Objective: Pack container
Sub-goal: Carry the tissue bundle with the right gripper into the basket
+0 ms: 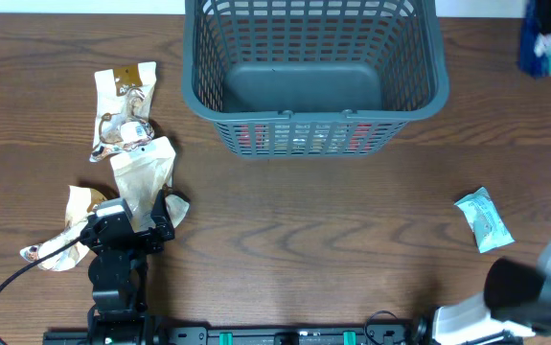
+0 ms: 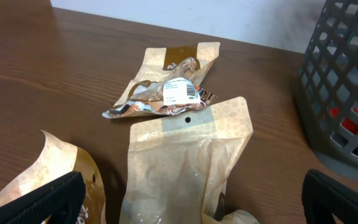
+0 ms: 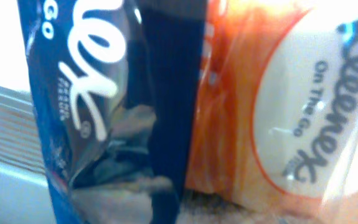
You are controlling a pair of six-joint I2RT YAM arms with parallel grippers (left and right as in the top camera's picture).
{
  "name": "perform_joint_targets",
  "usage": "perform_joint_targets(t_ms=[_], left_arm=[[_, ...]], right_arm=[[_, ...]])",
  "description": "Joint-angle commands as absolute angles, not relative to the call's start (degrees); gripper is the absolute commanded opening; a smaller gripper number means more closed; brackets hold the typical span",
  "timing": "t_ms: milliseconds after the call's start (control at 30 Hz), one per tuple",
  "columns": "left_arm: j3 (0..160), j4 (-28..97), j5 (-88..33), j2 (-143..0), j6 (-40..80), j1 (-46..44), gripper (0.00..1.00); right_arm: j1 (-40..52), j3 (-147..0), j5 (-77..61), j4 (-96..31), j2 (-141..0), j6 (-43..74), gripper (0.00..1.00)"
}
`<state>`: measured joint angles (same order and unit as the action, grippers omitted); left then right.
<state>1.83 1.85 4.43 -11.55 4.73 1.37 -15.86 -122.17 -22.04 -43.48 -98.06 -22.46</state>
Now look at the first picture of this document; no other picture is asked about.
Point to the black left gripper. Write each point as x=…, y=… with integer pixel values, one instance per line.
x=152, y=238

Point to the blue tissue multipack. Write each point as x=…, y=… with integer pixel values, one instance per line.
x=535, y=39

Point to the orange yellow cracker package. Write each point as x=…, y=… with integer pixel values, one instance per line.
x=305, y=139

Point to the teal small snack packet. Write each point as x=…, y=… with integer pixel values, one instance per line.
x=486, y=224

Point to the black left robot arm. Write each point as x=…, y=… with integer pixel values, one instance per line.
x=119, y=273

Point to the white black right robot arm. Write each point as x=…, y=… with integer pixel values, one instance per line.
x=515, y=302

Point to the beige snack pouch middle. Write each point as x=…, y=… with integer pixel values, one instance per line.
x=140, y=175

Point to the beige snack pouch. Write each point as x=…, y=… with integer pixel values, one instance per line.
x=140, y=175
x=81, y=203
x=124, y=97

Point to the beige snack pouch bottom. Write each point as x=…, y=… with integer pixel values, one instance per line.
x=81, y=203

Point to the beige snack pouch top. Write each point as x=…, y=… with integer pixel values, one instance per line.
x=124, y=97

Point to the grey plastic basket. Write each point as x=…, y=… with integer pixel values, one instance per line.
x=300, y=62

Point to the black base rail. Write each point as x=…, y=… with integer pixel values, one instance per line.
x=392, y=334

